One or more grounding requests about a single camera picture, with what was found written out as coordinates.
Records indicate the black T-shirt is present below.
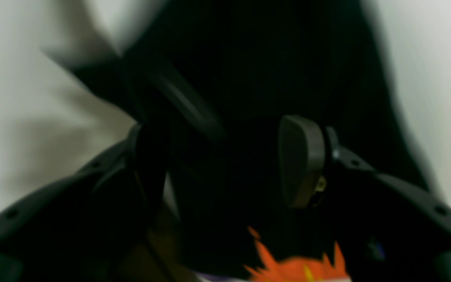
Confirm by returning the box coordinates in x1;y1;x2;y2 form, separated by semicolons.
52;0;429;277

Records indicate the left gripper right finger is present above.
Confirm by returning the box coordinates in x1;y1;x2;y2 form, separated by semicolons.
278;115;451;282

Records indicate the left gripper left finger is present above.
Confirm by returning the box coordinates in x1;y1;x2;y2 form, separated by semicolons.
0;125;168;282

